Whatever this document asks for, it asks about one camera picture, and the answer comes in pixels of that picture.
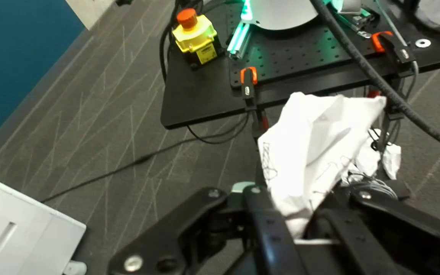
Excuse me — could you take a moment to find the orange black clamp left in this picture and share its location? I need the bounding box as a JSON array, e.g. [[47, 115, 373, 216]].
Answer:
[[240, 68, 258, 111]]

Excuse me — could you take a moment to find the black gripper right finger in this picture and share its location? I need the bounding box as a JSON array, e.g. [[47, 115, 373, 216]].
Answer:
[[305, 189, 440, 275]]

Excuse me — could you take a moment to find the orange black clamp right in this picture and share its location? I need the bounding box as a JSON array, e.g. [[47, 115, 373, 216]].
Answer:
[[371, 31, 414, 65]]

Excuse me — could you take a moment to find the yellow emergency stop button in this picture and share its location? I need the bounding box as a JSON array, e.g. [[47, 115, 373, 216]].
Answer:
[[172, 8, 221, 69]]

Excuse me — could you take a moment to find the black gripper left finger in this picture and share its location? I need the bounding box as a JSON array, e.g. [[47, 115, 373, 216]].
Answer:
[[107, 185, 307, 275]]

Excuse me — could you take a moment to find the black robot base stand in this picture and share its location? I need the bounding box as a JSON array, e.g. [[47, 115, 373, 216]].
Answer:
[[160, 2, 440, 129]]

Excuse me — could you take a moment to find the white paper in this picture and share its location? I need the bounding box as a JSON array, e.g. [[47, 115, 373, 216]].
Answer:
[[257, 92, 402, 239]]

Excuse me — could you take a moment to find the white box on floor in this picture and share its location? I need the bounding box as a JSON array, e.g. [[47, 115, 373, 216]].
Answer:
[[0, 182, 87, 275]]

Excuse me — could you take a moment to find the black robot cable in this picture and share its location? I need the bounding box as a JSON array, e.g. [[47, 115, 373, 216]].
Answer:
[[308, 0, 440, 159]]

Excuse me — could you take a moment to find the orange black clamp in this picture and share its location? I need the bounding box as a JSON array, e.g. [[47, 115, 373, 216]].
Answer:
[[240, 68, 258, 111], [371, 31, 414, 65]]

